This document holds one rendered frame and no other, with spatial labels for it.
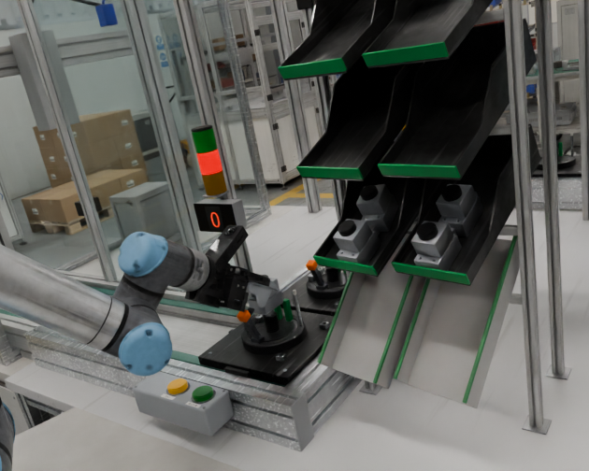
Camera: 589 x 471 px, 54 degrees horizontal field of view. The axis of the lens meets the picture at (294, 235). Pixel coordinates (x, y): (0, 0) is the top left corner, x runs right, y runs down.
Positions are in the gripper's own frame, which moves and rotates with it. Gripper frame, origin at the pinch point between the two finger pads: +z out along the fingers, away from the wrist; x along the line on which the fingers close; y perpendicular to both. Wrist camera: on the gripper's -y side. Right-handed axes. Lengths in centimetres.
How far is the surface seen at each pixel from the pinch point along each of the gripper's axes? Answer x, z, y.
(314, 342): 9.9, 7.8, 9.9
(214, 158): -16.4, -6.8, -26.2
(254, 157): -82, 77, -63
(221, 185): -16.4, -2.8, -21.1
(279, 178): -320, 380, -173
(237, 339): -8.0, 4.3, 12.4
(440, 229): 43.6, -15.7, -8.8
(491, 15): 50, -25, -37
